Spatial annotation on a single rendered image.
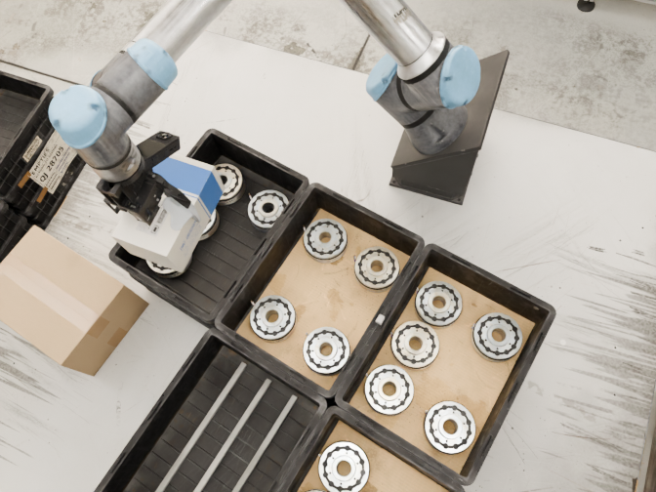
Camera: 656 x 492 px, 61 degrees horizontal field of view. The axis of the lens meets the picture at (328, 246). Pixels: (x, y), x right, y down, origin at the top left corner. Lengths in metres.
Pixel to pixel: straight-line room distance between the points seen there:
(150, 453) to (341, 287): 0.54
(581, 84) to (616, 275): 1.36
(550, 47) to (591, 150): 1.22
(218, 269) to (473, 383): 0.64
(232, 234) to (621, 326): 0.96
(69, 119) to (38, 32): 2.48
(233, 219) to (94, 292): 0.37
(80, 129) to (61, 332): 0.69
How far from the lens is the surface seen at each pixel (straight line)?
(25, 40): 3.29
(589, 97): 2.72
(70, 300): 1.42
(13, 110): 2.32
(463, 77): 1.17
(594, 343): 1.48
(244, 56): 1.84
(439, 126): 1.32
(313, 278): 1.30
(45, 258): 1.49
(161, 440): 1.30
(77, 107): 0.83
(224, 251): 1.36
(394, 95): 1.25
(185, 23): 1.04
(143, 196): 0.98
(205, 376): 1.29
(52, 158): 2.23
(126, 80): 0.86
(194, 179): 1.10
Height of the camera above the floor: 2.05
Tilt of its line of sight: 68 degrees down
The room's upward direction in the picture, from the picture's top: 11 degrees counter-clockwise
